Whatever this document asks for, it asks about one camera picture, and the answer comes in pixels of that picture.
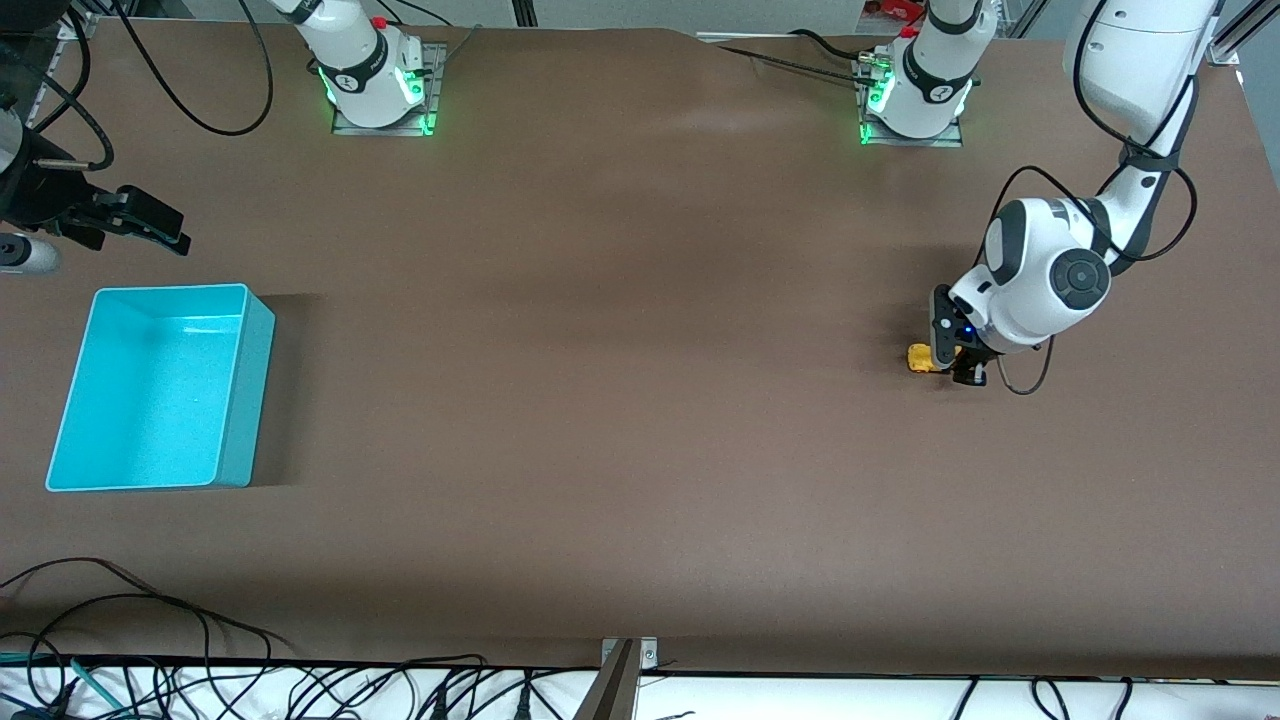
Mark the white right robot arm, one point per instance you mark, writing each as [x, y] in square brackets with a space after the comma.
[360, 60]

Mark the red object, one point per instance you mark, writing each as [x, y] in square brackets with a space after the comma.
[895, 8]

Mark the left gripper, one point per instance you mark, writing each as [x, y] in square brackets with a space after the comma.
[969, 373]

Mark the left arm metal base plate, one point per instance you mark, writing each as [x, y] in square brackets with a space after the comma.
[940, 141]

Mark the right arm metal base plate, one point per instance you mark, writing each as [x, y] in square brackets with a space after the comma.
[437, 80]

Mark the teal plastic bin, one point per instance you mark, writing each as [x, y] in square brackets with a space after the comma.
[150, 400]

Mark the metal table clamp bracket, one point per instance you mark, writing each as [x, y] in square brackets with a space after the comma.
[620, 690]

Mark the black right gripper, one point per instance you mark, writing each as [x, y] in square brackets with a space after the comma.
[42, 203]

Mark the yellow beetle toy car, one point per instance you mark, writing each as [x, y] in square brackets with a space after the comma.
[920, 358]

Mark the black plug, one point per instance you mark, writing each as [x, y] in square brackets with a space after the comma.
[522, 702]
[440, 705]

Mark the white lower shelf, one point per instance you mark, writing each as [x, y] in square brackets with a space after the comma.
[800, 700]

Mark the black frame bars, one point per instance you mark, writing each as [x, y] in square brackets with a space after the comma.
[520, 10]

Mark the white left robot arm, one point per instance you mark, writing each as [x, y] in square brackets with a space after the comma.
[1050, 270]

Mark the teal pen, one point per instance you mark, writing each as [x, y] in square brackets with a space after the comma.
[95, 682]

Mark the aluminium frame profile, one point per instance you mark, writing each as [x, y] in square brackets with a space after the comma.
[85, 22]
[1020, 15]
[1235, 35]

